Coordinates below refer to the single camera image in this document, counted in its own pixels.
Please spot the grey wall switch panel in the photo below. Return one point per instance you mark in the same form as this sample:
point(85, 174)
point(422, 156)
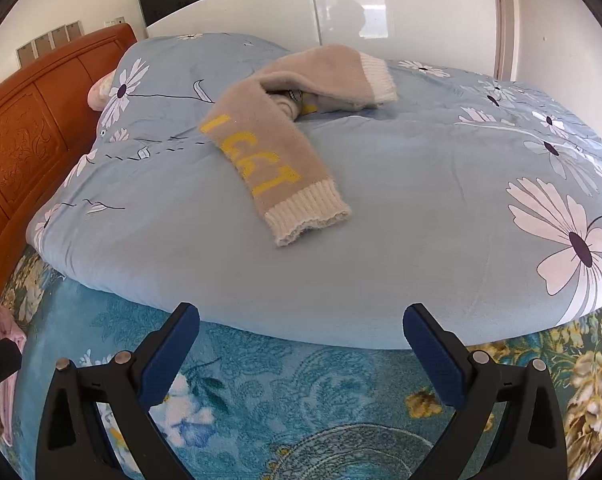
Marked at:
point(74, 31)
point(58, 39)
point(26, 55)
point(42, 46)

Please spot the white glossy wardrobe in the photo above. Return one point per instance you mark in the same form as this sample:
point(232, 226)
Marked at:
point(261, 5)

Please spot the light blue floral pillow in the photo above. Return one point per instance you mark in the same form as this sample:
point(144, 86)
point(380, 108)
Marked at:
point(406, 210)

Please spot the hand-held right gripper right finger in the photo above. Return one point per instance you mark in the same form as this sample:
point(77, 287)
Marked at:
point(436, 360)

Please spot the pink cloth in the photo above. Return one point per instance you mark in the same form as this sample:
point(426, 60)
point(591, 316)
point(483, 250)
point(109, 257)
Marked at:
point(10, 325)

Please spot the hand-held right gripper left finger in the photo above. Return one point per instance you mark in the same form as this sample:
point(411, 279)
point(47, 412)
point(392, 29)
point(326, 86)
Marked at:
point(167, 360)

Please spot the wooden headboard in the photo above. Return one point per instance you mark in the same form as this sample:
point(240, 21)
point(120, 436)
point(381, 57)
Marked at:
point(26, 125)

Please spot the pink pillow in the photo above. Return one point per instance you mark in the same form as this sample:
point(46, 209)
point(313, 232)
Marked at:
point(101, 91)

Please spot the beige sweater with yellow letters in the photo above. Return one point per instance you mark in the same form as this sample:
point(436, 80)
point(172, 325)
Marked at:
point(261, 135)

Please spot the teal floral bed blanket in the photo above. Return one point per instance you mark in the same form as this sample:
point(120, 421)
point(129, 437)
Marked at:
point(281, 385)

